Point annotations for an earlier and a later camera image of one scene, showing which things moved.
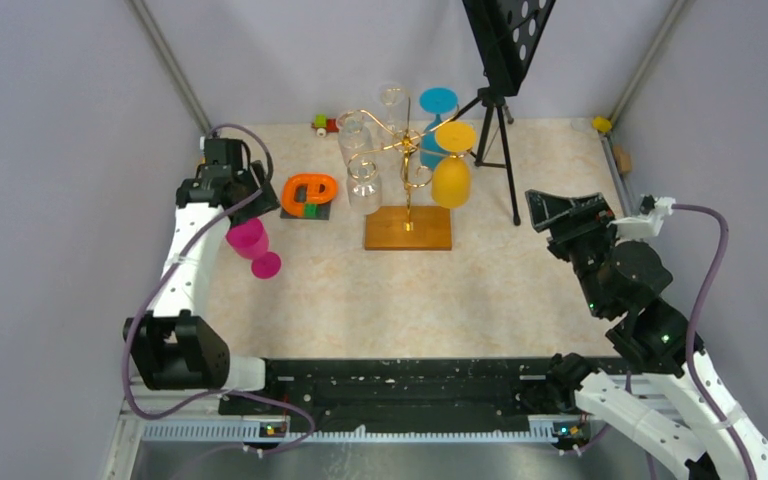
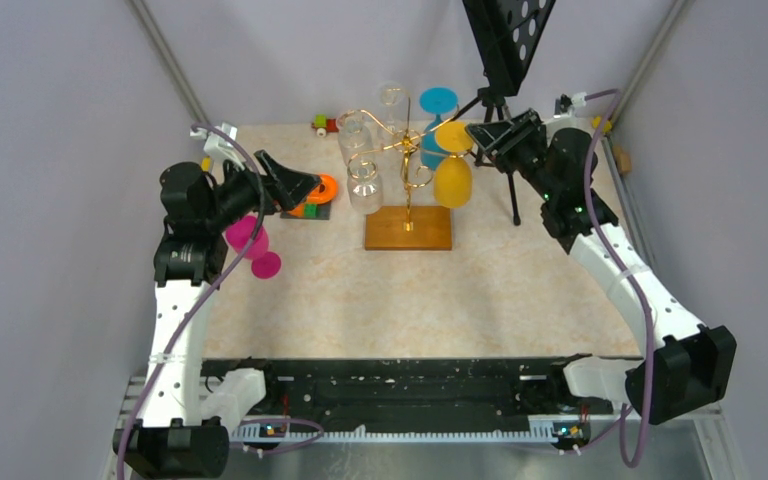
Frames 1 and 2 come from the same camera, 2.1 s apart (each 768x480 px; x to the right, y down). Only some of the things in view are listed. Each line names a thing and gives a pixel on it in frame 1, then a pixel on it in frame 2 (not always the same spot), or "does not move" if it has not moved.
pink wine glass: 249,238 does not move
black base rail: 387,394 does not move
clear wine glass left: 353,134 does not move
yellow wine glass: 451,175 does not move
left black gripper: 266,202 -> 284,188
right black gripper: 567,218 -> 499,140
